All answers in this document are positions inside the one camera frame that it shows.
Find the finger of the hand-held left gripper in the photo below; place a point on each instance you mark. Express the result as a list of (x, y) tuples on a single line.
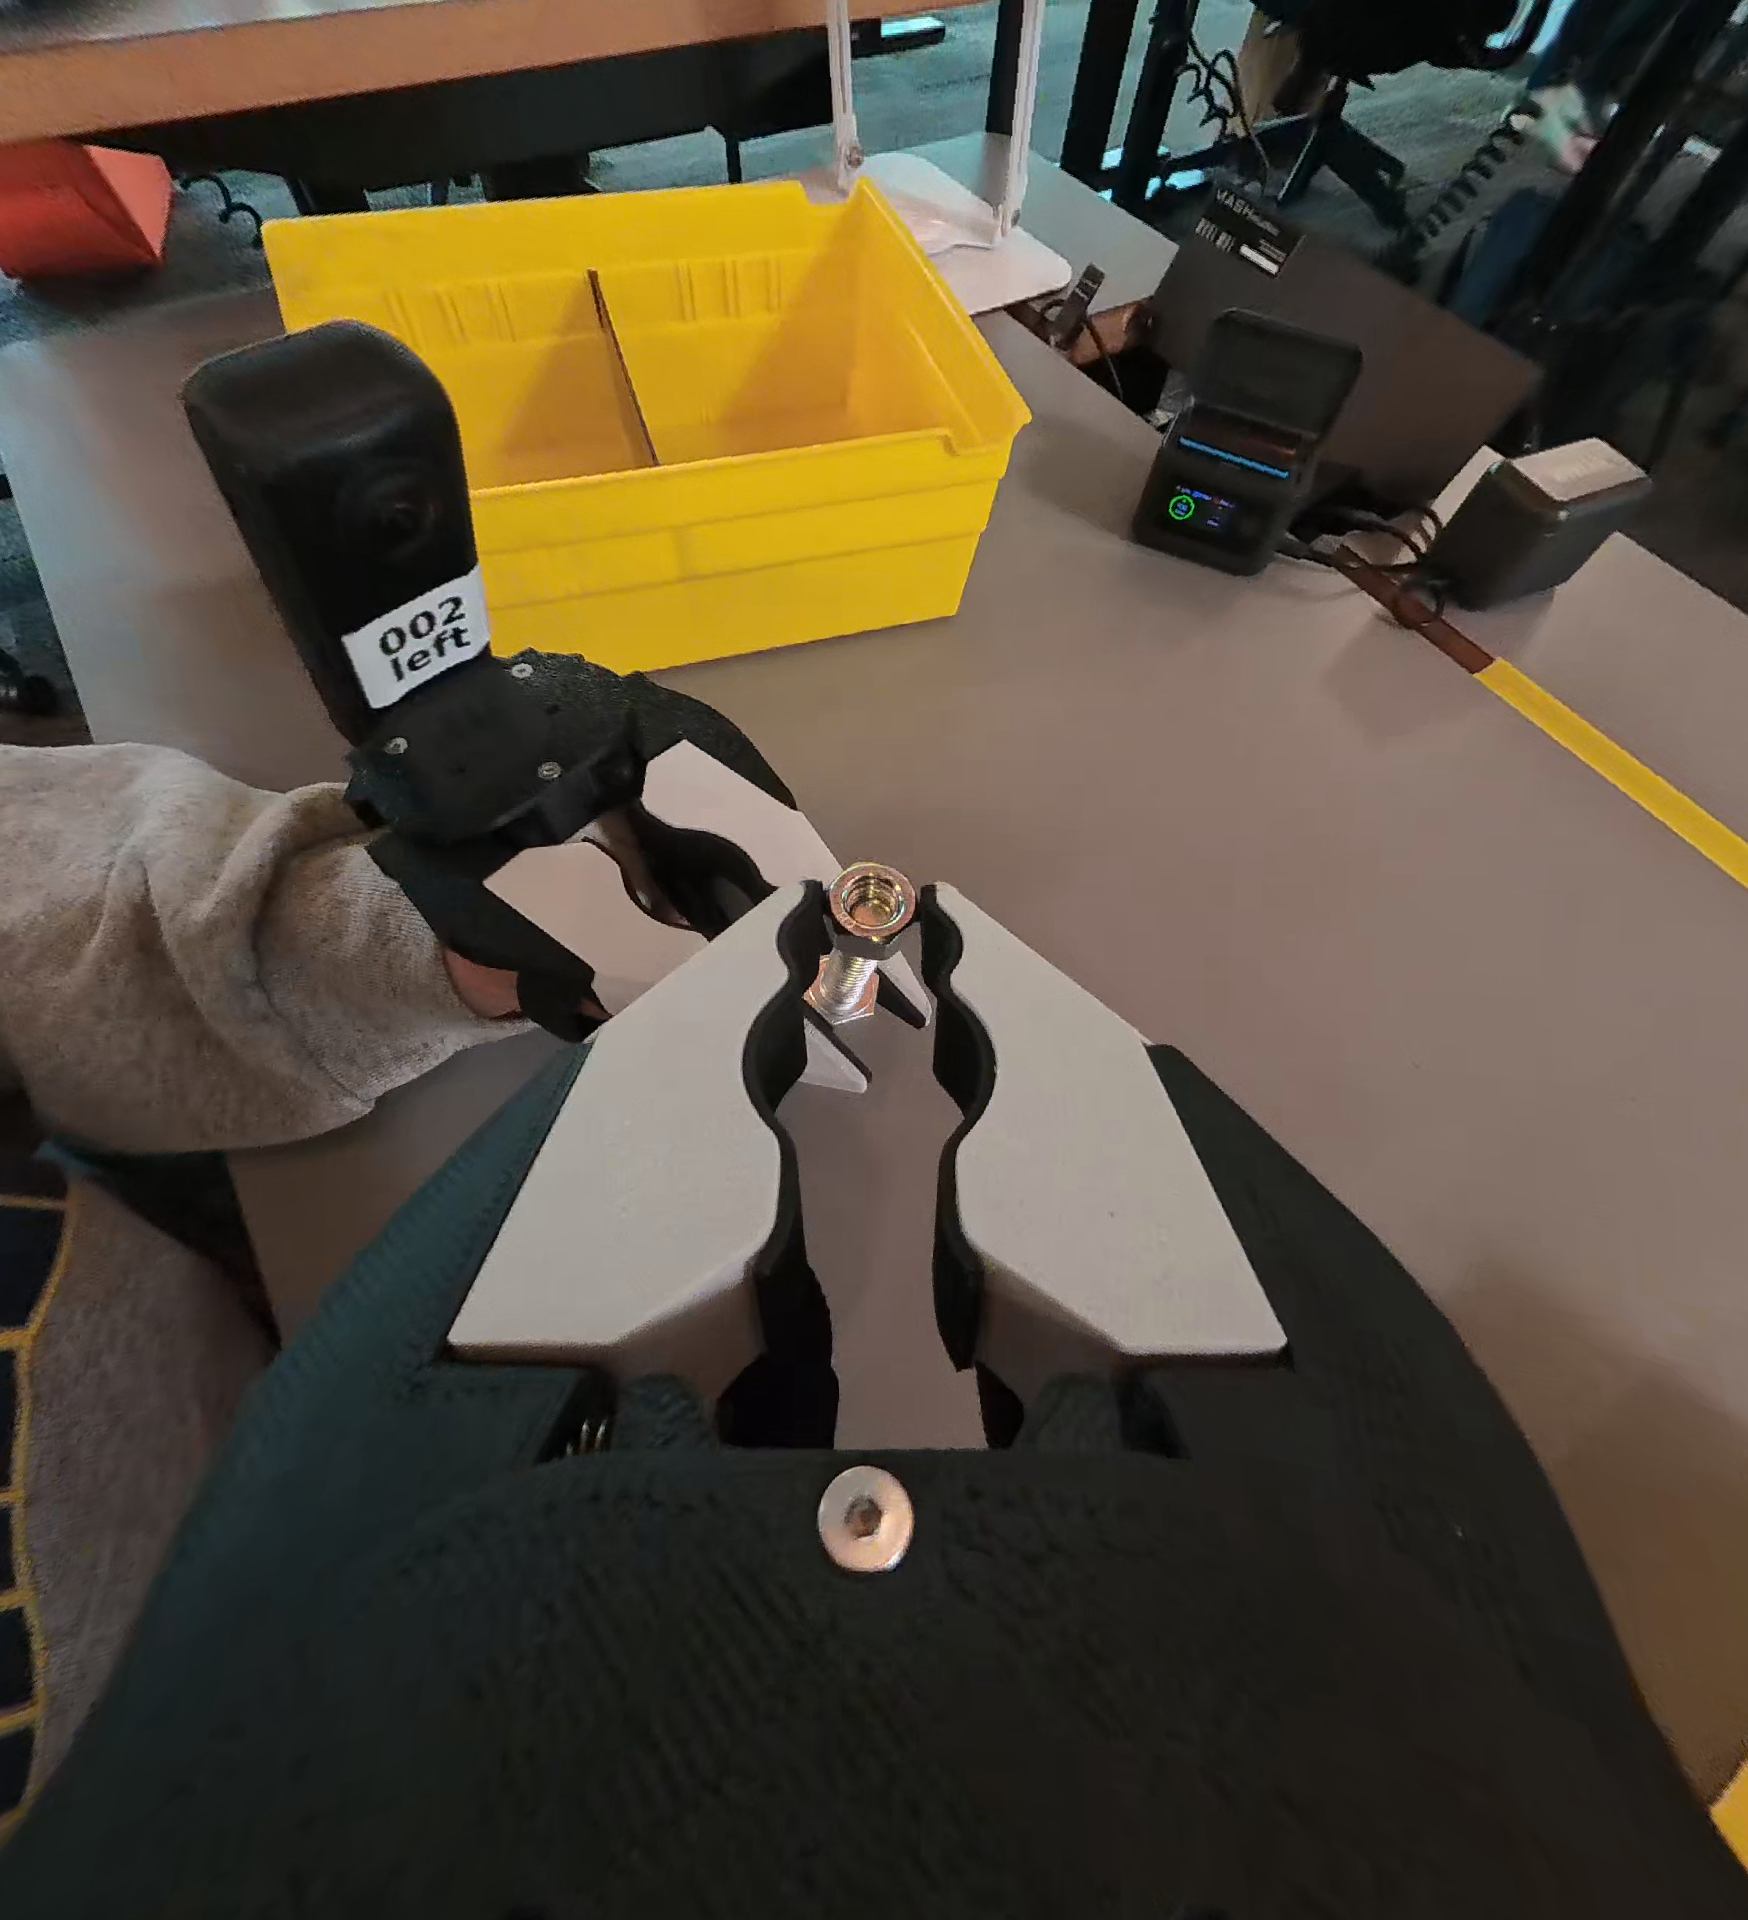
[(657, 960), (747, 819)]

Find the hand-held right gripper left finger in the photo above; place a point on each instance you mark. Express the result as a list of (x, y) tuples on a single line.
[(619, 1198)]

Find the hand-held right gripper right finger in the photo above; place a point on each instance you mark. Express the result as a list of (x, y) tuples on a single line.
[(1099, 1198)]

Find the silver hex nut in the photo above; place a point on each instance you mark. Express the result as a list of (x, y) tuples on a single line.
[(904, 903)]

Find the silver flange bolt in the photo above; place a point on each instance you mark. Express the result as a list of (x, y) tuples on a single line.
[(844, 1002)]

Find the person's left forearm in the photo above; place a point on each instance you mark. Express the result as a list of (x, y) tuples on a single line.
[(140, 929)]

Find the person's left hand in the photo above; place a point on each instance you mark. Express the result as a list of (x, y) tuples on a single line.
[(482, 985)]

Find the yellow plastic bin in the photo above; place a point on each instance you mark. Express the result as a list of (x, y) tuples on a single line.
[(755, 524)]

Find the orange-red bin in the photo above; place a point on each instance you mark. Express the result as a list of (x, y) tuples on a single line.
[(48, 211)]

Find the wooden desk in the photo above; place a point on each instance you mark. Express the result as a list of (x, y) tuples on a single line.
[(288, 58)]

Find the black charger box with display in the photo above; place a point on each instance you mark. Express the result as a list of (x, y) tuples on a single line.
[(1272, 375)]

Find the dark grey power adapter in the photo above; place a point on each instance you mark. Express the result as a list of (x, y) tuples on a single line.
[(1532, 524)]

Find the dark grey case with label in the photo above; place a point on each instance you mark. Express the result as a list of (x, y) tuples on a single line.
[(1413, 359)]

